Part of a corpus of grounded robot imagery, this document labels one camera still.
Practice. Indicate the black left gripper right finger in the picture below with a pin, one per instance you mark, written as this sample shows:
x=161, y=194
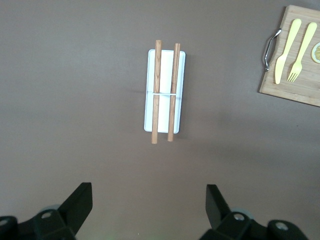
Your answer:
x=237, y=227

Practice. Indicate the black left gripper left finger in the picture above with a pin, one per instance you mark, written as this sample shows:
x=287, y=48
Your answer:
x=50, y=225

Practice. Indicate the white rectangular tray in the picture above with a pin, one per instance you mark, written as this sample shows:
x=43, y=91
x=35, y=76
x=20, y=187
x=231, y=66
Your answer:
x=165, y=112

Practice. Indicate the bamboo cutting board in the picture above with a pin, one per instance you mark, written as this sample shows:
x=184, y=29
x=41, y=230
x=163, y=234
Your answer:
x=310, y=87

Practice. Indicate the wooden chopstick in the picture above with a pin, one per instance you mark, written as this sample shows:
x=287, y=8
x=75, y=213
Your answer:
x=157, y=75
x=174, y=75

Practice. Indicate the yellow plastic knife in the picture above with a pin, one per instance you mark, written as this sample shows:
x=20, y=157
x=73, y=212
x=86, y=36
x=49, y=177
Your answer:
x=287, y=50

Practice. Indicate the yellow plastic fork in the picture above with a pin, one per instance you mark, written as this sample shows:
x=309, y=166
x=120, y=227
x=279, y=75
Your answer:
x=303, y=47

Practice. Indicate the lemon slice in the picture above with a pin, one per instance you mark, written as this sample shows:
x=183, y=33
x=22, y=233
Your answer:
x=317, y=52

